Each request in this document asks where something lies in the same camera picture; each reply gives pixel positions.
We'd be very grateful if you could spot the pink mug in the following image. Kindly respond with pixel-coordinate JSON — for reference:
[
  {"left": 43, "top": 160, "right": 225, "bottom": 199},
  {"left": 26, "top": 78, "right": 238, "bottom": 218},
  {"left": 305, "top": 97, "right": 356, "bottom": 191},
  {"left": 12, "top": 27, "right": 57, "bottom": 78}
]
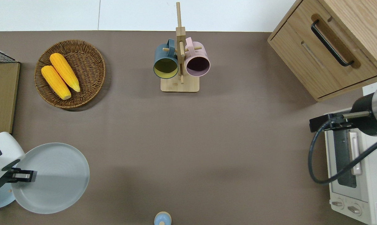
[{"left": 185, "top": 37, "right": 211, "bottom": 77}]

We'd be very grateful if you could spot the white toaster oven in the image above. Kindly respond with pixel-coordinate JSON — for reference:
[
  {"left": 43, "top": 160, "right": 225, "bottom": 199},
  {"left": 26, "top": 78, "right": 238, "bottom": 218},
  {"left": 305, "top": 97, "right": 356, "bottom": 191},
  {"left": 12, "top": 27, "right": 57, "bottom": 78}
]
[{"left": 324, "top": 108, "right": 377, "bottom": 225}]

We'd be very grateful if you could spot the wooden drawer cabinet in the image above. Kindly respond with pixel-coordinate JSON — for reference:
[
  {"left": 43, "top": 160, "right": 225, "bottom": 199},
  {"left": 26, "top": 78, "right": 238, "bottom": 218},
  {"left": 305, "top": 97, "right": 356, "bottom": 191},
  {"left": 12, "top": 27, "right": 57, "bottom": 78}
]
[{"left": 267, "top": 0, "right": 377, "bottom": 102}]

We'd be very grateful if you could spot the brown table mat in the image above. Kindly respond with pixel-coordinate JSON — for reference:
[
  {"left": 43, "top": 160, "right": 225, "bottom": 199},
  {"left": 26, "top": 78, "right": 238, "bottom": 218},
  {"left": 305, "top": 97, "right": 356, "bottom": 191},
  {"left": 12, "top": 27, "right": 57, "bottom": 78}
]
[{"left": 0, "top": 30, "right": 377, "bottom": 225}]

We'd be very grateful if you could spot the round wicker basket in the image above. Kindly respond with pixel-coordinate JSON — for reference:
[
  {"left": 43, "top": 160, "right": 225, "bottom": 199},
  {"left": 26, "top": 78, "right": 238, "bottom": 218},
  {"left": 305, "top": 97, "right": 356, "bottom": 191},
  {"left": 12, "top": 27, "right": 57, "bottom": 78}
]
[{"left": 34, "top": 40, "right": 106, "bottom": 109}]

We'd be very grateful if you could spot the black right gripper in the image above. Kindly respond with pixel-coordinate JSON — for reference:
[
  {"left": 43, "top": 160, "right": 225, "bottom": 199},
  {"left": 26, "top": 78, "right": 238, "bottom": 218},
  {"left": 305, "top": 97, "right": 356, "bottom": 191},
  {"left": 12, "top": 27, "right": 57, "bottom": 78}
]
[{"left": 309, "top": 113, "right": 353, "bottom": 133}]

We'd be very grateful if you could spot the white oven door handle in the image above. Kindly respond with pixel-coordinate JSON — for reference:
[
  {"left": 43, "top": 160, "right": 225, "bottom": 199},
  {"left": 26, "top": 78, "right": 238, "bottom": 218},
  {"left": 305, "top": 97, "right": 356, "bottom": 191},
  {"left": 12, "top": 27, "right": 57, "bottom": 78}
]
[{"left": 349, "top": 132, "right": 363, "bottom": 175}]

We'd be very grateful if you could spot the wooden mug tree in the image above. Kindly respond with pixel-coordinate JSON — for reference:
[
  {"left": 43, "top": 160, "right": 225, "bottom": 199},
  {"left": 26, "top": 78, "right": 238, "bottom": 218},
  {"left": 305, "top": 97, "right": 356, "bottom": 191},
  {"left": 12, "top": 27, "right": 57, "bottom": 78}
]
[{"left": 161, "top": 2, "right": 200, "bottom": 93}]

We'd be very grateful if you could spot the small blue and tan container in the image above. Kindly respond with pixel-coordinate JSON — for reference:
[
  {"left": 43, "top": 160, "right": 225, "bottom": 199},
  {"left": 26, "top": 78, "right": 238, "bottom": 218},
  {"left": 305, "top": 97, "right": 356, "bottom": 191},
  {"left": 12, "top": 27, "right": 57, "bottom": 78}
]
[{"left": 154, "top": 212, "right": 172, "bottom": 225}]

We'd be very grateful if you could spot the black cabinet handle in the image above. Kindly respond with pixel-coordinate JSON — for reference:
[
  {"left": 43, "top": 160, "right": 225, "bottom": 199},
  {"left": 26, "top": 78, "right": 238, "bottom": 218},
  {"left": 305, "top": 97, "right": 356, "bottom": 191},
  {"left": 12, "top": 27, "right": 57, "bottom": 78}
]
[{"left": 311, "top": 20, "right": 354, "bottom": 67}]

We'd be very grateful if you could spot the yellow corn cob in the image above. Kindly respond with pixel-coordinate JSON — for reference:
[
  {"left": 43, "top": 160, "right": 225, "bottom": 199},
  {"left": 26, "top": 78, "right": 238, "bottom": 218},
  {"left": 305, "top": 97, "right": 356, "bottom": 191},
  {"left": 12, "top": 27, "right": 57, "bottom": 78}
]
[
  {"left": 50, "top": 53, "right": 81, "bottom": 93},
  {"left": 41, "top": 65, "right": 72, "bottom": 100}
]

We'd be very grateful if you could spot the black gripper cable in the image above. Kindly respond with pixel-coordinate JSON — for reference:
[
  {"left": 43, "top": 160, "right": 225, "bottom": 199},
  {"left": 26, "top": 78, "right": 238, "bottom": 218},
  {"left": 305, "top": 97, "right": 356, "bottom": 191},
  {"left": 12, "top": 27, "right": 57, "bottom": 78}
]
[{"left": 308, "top": 111, "right": 377, "bottom": 185}]

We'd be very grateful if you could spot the brown box with wire basket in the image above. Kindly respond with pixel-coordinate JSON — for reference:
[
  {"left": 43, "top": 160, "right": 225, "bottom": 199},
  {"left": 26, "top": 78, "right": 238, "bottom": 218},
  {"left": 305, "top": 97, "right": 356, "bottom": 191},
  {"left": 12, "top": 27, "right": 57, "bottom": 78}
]
[{"left": 0, "top": 62, "right": 21, "bottom": 134}]

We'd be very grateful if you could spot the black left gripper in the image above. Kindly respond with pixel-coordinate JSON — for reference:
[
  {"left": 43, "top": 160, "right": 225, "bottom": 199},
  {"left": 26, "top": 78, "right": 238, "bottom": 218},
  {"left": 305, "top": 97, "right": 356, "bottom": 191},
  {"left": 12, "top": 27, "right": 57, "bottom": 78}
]
[{"left": 9, "top": 168, "right": 37, "bottom": 183}]

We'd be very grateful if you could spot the gray round plate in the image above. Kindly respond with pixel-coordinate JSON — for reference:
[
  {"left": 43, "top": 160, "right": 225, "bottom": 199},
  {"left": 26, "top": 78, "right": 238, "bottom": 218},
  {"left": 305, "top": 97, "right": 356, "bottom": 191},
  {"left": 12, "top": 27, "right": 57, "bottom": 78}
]
[{"left": 11, "top": 142, "right": 90, "bottom": 214}]

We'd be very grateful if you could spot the dark teal mug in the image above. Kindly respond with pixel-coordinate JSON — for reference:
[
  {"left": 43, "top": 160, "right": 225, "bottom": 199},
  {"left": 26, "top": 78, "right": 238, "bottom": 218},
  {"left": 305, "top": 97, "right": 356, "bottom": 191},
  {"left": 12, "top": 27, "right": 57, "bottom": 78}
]
[{"left": 153, "top": 39, "right": 179, "bottom": 79}]

